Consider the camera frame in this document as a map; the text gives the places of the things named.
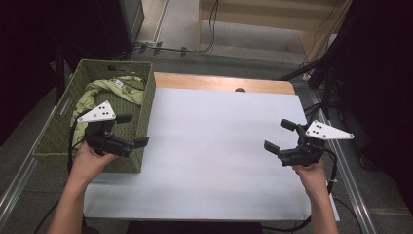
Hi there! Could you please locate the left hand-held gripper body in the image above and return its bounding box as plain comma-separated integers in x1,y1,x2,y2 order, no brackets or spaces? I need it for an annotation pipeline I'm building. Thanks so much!
76,100,136,159

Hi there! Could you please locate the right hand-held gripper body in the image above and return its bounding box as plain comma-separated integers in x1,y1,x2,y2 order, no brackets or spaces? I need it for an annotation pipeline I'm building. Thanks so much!
277,119,356,168

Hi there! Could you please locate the light green patterned cloth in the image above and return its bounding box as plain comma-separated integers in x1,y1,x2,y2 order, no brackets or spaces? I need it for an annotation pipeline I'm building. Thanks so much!
69,75,147,149

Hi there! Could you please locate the green woven basket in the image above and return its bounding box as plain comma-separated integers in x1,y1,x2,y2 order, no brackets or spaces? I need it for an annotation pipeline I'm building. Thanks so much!
32,58,157,175

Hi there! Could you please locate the person's left hand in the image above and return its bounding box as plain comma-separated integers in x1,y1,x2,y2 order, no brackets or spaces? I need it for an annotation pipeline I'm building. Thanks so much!
68,139,120,187

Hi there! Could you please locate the person's right hand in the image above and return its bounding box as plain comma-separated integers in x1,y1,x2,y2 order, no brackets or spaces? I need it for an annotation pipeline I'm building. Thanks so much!
291,158,329,198

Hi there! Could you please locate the black metal stand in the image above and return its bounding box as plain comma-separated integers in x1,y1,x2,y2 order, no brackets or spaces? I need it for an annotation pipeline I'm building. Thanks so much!
278,0,358,121

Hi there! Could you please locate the white table mat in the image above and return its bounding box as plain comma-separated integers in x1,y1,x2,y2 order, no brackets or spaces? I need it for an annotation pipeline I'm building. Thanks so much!
83,87,341,222

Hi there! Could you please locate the dark cabinet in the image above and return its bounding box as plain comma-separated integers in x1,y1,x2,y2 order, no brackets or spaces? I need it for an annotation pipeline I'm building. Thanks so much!
60,0,146,62

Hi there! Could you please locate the dark curtain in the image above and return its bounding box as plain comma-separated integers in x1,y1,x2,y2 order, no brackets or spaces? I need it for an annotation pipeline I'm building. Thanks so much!
334,0,413,209
0,0,66,147

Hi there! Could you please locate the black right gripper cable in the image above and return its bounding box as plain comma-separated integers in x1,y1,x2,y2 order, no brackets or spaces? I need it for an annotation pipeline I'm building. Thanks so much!
261,147,339,234

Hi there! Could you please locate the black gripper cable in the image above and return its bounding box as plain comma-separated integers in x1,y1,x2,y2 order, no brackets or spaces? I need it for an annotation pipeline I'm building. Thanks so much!
261,147,339,234
33,110,93,234

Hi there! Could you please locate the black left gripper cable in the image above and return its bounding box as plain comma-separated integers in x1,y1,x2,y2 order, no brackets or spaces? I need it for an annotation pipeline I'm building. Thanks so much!
33,110,93,234

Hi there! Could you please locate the metal floor rail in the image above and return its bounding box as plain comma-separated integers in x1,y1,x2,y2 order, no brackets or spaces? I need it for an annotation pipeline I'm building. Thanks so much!
310,90,378,234
0,106,56,226

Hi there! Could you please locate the thin black floor cable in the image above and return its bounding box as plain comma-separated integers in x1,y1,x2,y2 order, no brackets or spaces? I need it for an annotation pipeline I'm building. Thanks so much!
333,196,364,234

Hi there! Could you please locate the light wooden frame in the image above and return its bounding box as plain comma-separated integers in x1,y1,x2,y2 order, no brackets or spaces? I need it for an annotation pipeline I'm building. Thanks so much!
196,0,354,63

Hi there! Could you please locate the thin black hanging cable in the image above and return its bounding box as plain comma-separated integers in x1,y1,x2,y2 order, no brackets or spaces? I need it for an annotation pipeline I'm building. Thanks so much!
198,0,219,55

